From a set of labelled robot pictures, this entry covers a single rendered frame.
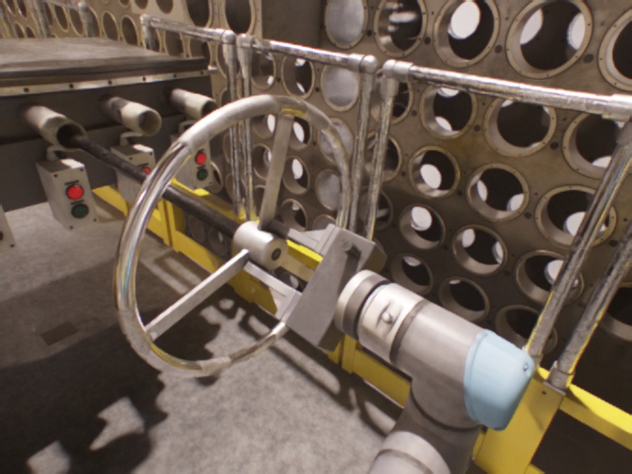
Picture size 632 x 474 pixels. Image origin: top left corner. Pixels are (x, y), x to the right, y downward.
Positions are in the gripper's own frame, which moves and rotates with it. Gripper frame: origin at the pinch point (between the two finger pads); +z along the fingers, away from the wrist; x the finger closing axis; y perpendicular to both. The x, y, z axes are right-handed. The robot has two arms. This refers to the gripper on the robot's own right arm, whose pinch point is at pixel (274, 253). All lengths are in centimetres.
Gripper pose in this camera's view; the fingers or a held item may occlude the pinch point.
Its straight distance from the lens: 54.3
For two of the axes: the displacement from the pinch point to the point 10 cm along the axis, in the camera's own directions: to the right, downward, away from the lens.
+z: -7.5, -3.8, 5.5
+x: -5.1, 8.6, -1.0
